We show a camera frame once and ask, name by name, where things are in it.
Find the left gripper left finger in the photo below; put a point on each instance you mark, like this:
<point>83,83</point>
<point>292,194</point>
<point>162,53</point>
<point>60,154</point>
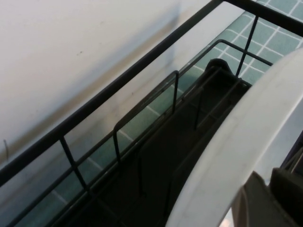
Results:
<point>251,203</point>

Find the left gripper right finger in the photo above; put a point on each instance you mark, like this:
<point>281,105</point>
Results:
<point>288,201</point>

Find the white round plate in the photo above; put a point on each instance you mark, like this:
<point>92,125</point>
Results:
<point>236,142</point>

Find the black dish drying rack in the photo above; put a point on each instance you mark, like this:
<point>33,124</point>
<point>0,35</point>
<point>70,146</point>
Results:
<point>161,165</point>

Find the green checkered tablecloth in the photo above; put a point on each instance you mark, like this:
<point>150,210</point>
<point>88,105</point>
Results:
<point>267,40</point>

